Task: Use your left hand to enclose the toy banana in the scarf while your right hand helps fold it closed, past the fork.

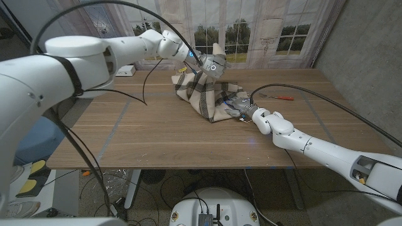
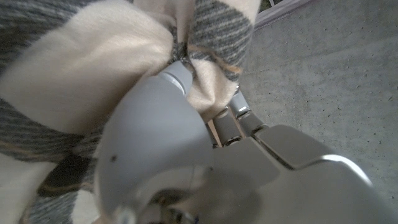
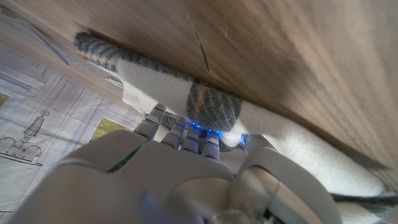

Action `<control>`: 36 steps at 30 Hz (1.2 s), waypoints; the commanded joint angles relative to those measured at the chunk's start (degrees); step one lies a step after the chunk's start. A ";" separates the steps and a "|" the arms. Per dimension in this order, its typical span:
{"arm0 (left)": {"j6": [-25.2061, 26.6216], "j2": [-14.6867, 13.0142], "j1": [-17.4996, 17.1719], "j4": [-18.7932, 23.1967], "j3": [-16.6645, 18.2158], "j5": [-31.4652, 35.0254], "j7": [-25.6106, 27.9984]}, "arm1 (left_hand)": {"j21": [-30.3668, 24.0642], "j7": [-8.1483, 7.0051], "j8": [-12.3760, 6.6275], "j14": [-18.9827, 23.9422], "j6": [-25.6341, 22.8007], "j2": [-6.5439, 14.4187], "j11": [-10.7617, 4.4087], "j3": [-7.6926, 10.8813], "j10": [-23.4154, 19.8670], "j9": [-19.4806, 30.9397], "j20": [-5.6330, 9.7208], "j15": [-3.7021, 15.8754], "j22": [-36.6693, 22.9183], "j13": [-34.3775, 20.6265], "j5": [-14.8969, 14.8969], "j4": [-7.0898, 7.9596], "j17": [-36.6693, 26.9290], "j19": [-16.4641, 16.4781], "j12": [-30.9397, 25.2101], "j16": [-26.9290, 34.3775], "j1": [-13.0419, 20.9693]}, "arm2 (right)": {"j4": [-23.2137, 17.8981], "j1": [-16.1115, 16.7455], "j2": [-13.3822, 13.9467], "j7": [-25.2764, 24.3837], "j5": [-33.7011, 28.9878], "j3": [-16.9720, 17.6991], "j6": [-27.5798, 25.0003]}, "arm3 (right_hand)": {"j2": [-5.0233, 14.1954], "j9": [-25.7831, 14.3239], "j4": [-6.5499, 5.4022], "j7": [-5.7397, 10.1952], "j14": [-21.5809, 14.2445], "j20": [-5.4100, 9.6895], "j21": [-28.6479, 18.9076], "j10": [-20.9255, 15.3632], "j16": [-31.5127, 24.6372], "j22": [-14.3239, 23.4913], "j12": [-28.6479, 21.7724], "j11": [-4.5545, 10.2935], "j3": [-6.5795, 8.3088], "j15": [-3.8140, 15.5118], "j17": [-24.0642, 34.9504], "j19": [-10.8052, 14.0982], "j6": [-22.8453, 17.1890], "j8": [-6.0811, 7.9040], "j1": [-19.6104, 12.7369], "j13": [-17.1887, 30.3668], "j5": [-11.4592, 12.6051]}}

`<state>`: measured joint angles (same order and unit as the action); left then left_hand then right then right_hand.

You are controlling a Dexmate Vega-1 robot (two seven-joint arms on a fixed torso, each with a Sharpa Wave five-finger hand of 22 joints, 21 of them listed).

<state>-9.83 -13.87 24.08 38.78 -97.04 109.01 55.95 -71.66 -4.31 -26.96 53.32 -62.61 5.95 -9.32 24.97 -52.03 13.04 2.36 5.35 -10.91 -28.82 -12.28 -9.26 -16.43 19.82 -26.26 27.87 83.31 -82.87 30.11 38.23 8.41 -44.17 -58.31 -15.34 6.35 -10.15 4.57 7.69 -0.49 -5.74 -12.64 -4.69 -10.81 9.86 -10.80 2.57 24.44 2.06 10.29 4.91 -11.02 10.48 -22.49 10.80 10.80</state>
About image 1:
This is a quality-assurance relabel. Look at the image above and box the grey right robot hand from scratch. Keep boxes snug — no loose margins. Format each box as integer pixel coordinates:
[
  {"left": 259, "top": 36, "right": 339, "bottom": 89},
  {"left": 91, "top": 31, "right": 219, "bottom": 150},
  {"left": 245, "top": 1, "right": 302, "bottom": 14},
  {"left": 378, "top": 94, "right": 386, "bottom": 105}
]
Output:
[{"left": 224, "top": 97, "right": 260, "bottom": 122}]

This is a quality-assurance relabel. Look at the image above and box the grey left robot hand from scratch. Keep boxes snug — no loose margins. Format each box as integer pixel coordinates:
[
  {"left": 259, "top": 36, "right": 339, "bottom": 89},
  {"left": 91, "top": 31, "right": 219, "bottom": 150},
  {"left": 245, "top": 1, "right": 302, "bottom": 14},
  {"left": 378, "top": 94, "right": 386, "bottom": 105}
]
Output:
[{"left": 196, "top": 51, "right": 232, "bottom": 80}]

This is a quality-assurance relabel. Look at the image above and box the beige plaid scarf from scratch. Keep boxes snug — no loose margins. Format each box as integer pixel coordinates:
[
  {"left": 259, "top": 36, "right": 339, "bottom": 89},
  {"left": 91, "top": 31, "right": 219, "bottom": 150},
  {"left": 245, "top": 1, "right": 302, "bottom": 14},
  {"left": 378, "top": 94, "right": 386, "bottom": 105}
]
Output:
[{"left": 171, "top": 43, "right": 252, "bottom": 124}]

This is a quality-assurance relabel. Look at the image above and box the white robot shoulder cover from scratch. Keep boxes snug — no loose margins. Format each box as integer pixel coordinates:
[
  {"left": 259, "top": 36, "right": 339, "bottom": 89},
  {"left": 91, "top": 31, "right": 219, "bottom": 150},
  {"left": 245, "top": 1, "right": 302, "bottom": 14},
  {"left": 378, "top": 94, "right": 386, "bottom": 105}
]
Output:
[{"left": 0, "top": 217, "right": 128, "bottom": 226}]

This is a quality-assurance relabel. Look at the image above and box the printed window backdrop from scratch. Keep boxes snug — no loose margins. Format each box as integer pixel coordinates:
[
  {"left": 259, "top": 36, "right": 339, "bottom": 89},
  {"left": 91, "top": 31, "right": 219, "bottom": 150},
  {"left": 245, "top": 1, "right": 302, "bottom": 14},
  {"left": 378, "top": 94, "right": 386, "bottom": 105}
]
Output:
[{"left": 46, "top": 0, "right": 346, "bottom": 70}]

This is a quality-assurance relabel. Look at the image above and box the white power strip box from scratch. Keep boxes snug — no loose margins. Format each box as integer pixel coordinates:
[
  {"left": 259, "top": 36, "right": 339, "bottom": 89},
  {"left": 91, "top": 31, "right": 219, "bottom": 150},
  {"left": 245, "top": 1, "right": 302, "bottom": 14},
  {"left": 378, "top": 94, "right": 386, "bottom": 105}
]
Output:
[{"left": 115, "top": 65, "right": 136, "bottom": 77}]

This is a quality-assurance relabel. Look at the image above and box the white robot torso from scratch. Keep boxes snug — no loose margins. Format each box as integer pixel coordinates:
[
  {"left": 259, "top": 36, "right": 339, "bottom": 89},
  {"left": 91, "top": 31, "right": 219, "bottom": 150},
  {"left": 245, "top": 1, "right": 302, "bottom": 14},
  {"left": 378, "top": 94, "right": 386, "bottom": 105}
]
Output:
[{"left": 168, "top": 187, "right": 261, "bottom": 226}]

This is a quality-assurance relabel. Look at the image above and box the grey table leg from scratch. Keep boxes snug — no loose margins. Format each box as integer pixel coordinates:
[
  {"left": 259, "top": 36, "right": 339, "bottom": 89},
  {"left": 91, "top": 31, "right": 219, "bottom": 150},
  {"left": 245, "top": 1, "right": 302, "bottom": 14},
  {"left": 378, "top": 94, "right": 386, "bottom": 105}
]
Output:
[{"left": 284, "top": 169, "right": 305, "bottom": 210}]

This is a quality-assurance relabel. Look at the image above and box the round black fan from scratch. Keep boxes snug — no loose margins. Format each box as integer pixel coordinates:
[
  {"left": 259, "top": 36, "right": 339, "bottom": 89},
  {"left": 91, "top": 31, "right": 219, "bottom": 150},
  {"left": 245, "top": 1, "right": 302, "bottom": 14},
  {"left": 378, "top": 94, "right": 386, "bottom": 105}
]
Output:
[{"left": 140, "top": 169, "right": 166, "bottom": 185}]

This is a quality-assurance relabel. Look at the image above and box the small black electronics box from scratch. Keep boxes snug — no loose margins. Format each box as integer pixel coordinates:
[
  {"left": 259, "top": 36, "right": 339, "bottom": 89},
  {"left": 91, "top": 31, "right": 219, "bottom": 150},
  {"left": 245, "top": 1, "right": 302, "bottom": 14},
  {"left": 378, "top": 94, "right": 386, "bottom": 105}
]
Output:
[{"left": 198, "top": 213, "right": 214, "bottom": 226}]

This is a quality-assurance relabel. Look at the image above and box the white table leg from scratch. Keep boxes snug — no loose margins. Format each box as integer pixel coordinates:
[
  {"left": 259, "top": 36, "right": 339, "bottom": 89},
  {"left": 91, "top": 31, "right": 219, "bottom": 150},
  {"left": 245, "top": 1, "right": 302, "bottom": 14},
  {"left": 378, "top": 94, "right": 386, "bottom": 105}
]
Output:
[{"left": 124, "top": 169, "right": 142, "bottom": 210}]

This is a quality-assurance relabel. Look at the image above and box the clear crumpled plastic wrap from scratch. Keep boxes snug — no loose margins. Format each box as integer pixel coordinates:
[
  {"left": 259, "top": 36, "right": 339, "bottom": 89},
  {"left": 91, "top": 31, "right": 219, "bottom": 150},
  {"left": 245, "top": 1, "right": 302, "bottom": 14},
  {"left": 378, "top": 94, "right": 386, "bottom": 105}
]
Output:
[{"left": 102, "top": 169, "right": 130, "bottom": 199}]

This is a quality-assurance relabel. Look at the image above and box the white low cabinet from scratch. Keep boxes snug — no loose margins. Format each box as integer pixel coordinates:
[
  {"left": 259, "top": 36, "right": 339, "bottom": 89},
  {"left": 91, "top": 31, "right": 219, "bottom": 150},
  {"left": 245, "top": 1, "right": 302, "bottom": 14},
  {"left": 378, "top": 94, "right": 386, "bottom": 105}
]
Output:
[{"left": 6, "top": 161, "right": 79, "bottom": 219}]

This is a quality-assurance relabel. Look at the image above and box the black yellow foot pedal unit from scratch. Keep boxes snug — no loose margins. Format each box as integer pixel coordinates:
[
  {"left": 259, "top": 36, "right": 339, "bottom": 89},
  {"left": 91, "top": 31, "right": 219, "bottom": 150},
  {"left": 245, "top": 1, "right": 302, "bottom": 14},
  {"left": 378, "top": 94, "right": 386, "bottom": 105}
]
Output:
[{"left": 15, "top": 159, "right": 52, "bottom": 198}]

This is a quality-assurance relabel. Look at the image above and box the grey white shoe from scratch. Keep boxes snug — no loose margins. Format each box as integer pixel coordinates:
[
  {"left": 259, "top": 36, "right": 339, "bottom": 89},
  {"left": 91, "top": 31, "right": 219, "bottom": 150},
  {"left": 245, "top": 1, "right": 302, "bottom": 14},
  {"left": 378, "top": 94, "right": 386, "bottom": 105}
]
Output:
[
  {"left": 4, "top": 200, "right": 41, "bottom": 219},
  {"left": 11, "top": 165, "right": 25, "bottom": 183}
]

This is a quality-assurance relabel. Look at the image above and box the red handled screwdriver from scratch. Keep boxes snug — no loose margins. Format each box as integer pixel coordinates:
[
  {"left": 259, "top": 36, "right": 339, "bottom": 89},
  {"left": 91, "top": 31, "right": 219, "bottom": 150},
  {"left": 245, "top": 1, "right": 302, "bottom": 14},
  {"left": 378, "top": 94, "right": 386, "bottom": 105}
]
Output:
[{"left": 259, "top": 92, "right": 295, "bottom": 102}]

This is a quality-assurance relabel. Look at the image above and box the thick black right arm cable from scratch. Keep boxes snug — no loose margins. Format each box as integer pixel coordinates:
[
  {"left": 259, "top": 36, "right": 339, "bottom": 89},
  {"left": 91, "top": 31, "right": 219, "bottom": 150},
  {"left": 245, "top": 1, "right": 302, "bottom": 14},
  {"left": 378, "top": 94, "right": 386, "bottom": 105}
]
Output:
[{"left": 249, "top": 83, "right": 402, "bottom": 148}]

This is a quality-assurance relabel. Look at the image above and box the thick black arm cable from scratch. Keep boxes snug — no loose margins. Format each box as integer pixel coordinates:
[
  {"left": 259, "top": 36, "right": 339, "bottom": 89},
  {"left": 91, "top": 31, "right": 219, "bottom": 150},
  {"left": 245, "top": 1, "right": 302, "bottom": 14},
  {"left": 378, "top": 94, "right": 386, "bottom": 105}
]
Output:
[
  {"left": 30, "top": 0, "right": 204, "bottom": 217},
  {"left": 249, "top": 83, "right": 402, "bottom": 148}
]

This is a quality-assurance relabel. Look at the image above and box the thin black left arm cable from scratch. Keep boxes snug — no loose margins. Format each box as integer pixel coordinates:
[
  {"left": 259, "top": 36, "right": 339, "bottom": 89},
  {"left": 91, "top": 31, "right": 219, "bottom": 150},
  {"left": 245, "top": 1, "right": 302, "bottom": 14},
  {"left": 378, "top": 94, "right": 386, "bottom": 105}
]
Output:
[{"left": 83, "top": 58, "right": 165, "bottom": 107}]

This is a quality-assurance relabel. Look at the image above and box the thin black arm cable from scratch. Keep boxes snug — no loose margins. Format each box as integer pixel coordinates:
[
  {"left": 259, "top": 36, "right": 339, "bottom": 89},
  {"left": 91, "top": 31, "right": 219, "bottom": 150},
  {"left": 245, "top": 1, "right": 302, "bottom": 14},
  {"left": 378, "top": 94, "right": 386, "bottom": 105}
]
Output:
[
  {"left": 83, "top": 58, "right": 165, "bottom": 107},
  {"left": 284, "top": 149, "right": 398, "bottom": 202}
]

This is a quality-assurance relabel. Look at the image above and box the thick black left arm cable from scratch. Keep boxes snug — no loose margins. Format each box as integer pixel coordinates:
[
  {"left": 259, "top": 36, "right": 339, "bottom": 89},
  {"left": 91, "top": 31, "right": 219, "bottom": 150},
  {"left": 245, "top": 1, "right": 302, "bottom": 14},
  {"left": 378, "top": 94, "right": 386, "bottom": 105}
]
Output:
[{"left": 30, "top": 0, "right": 204, "bottom": 217}]

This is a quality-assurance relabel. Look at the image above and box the white floor cable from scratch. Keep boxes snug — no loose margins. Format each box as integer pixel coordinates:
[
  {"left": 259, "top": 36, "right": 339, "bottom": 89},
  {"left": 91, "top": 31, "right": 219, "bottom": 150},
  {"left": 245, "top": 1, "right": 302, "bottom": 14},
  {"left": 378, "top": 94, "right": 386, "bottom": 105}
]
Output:
[{"left": 244, "top": 169, "right": 279, "bottom": 226}]

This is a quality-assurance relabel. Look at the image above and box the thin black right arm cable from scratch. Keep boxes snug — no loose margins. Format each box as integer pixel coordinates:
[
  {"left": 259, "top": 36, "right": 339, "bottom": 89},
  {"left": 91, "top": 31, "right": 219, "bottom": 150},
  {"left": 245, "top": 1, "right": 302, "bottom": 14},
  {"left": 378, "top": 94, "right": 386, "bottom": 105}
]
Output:
[{"left": 284, "top": 149, "right": 398, "bottom": 202}]

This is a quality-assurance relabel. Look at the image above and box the black floor cable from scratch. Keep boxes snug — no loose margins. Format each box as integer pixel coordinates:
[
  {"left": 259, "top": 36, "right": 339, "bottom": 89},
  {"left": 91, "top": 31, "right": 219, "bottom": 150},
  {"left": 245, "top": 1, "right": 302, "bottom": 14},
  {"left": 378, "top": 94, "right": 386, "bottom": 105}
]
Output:
[{"left": 160, "top": 175, "right": 189, "bottom": 210}]

